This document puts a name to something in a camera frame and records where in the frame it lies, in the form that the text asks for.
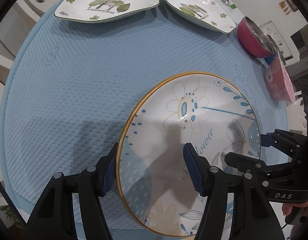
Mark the pink patterned bowl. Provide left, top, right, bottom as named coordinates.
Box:
left=264, top=53, right=295, bottom=103

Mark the steel bowl blue outside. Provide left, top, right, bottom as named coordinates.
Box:
left=265, top=35, right=286, bottom=66

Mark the steel bowl magenta outside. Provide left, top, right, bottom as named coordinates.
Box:
left=237, top=16, right=274, bottom=59

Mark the small hexagonal tree plate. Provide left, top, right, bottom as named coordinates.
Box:
left=165, top=0, right=236, bottom=34

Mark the large hexagonal tree plate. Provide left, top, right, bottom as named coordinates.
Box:
left=54, top=0, right=159, bottom=23

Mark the person's right hand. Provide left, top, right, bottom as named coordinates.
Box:
left=282, top=201, right=308, bottom=225

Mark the light blue placemat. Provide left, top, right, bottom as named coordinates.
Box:
left=0, top=3, right=288, bottom=214

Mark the white chair right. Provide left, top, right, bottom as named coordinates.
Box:
left=260, top=21, right=300, bottom=66

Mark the green wrapped candy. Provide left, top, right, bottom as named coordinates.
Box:
left=222, top=0, right=237, bottom=10

